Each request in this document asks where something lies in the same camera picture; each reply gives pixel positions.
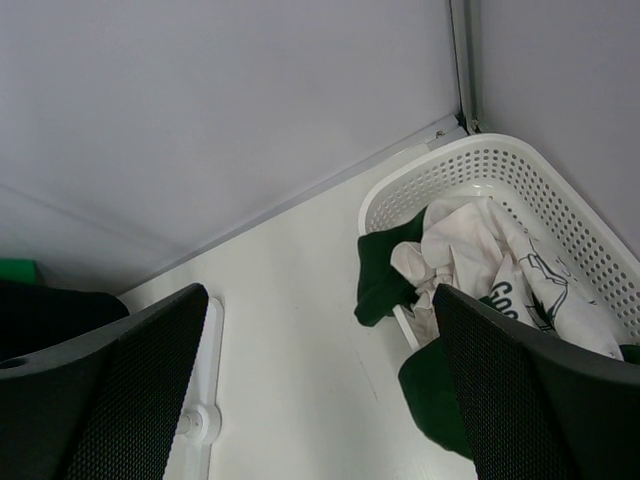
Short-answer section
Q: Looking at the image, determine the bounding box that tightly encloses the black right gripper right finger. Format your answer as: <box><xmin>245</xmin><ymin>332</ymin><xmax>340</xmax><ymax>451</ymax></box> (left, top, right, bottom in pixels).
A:
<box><xmin>434</xmin><ymin>285</ymin><xmax>639</xmax><ymax>479</ymax></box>

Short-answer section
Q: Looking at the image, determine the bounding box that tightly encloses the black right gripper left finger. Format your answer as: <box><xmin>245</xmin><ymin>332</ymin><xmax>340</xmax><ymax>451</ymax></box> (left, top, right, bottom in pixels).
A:
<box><xmin>1</xmin><ymin>283</ymin><xmax>209</xmax><ymax>479</ymax></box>

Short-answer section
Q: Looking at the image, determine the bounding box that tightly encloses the black t shirt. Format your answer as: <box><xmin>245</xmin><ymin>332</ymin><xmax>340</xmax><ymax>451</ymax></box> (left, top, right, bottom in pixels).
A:
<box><xmin>1</xmin><ymin>280</ymin><xmax>129</xmax><ymax>361</ymax></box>

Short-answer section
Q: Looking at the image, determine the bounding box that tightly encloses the green and white t shirt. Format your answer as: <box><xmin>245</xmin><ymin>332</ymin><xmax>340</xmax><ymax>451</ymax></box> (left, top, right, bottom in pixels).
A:
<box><xmin>354</xmin><ymin>197</ymin><xmax>624</xmax><ymax>459</ymax></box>

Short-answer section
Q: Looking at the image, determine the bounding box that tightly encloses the bright green t shirt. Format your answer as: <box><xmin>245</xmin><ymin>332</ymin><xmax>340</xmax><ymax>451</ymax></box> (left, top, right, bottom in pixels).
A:
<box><xmin>0</xmin><ymin>258</ymin><xmax>38</xmax><ymax>284</ymax></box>

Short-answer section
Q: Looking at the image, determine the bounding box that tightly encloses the white metal clothes rack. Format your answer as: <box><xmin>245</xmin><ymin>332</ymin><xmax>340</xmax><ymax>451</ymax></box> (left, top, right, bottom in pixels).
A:
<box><xmin>164</xmin><ymin>298</ymin><xmax>225</xmax><ymax>479</ymax></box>

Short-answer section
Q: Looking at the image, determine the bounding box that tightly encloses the white perforated plastic basket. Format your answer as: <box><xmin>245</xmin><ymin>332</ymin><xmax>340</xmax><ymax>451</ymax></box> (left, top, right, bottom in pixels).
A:
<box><xmin>358</xmin><ymin>134</ymin><xmax>639</xmax><ymax>344</ymax></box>

